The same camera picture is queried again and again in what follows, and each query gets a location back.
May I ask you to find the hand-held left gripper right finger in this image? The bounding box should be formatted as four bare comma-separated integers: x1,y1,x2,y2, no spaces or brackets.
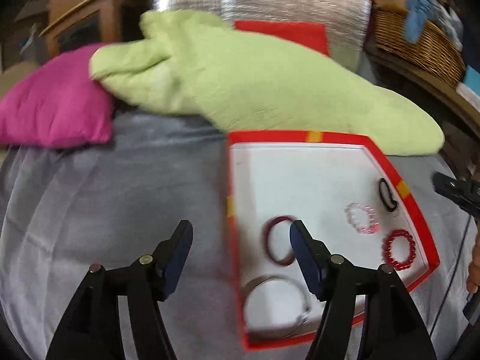
289,220,438,360

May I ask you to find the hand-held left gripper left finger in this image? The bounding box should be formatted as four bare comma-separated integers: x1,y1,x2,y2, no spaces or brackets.
46,220,194,360

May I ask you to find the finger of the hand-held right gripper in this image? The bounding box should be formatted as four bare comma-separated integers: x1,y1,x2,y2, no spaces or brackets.
432,172,480,219

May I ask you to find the dark purple bangle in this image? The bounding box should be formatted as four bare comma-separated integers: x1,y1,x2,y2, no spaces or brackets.
262,215,298,267

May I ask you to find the silver metal bangle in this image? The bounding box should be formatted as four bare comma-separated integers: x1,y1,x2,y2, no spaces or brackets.
239,275,313,341

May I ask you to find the pink bead bracelet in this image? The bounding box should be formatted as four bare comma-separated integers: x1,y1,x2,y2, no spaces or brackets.
344,202,380,234

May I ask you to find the black hair tie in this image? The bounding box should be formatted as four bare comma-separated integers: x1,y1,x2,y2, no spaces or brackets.
377,177,400,213

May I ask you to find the red bead bracelet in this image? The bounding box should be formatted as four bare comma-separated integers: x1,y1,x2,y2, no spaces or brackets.
382,229,416,273

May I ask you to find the red shallow cardboard box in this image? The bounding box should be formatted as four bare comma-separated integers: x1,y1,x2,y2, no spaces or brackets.
226,130,440,353

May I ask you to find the person's right hand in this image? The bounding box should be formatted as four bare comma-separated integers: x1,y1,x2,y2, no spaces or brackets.
466,228,480,295

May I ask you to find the grey blanket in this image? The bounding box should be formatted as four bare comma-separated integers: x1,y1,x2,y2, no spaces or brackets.
0,113,474,360

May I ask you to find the wicker basket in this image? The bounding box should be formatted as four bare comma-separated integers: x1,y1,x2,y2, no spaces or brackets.
374,7,466,89

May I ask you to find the blue cloth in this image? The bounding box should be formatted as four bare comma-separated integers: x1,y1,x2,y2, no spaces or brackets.
404,0,438,44

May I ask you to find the light green quilt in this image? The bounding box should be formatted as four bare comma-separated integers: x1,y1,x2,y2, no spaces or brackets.
89,9,446,157

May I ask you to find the magenta pillow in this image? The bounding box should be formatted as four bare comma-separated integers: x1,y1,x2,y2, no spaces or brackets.
0,43,116,148

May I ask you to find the beige sofa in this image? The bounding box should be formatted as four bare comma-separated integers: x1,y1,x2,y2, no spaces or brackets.
0,61,40,88

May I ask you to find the wooden cabinet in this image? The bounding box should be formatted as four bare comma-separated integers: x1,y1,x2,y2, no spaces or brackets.
38,0,151,58

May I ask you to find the black cable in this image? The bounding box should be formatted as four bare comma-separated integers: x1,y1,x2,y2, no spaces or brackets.
430,217,472,346

